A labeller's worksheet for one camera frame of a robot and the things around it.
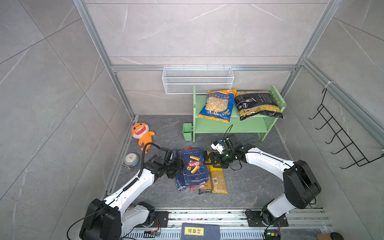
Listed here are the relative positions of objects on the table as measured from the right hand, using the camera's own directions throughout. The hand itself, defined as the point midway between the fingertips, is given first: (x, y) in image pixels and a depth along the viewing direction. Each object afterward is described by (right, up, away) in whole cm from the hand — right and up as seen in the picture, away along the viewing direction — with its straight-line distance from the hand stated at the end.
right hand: (208, 163), depth 82 cm
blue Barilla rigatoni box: (-8, -4, 0) cm, 9 cm away
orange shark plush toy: (-45, +18, +18) cm, 52 cm away
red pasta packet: (-9, -14, 0) cm, 16 cm away
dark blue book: (-5, -29, -13) cm, 32 cm away
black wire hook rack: (+60, +16, -15) cm, 64 cm away
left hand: (-13, 0, -1) cm, 13 cm away
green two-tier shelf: (+36, +22, +17) cm, 46 cm away
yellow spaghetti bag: (+5, -8, +2) cm, 10 cm away
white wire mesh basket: (-17, +53, +18) cm, 58 cm away
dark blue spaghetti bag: (-4, -15, -2) cm, 15 cm away
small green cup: (-14, +17, +24) cm, 33 cm away
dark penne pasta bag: (+25, +33, -1) cm, 42 cm away
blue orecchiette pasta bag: (+6, +33, -2) cm, 33 cm away
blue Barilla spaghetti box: (-16, -11, -1) cm, 19 cm away
